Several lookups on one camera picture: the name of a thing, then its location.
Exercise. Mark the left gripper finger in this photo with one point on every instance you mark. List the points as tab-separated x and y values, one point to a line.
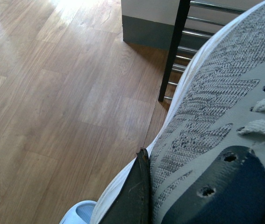
132	205

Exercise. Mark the black metal shoe rack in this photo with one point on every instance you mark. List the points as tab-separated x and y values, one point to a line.
196	22

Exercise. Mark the left light blue slipper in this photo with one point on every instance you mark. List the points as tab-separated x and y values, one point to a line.
80	213

